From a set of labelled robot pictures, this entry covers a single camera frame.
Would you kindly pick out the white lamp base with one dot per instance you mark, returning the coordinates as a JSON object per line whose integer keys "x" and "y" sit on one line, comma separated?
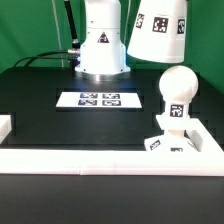
{"x": 173, "y": 138}

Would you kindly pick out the white lamp bulb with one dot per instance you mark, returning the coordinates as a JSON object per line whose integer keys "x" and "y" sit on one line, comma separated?
{"x": 178, "y": 86}

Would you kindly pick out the white lamp shade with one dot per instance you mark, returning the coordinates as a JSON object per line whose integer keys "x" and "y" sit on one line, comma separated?
{"x": 159, "y": 31}

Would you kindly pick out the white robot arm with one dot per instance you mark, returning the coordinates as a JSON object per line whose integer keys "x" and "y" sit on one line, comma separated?
{"x": 102, "y": 54}

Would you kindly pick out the white marker sheet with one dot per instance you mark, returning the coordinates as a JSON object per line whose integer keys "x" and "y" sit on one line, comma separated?
{"x": 98, "y": 100}

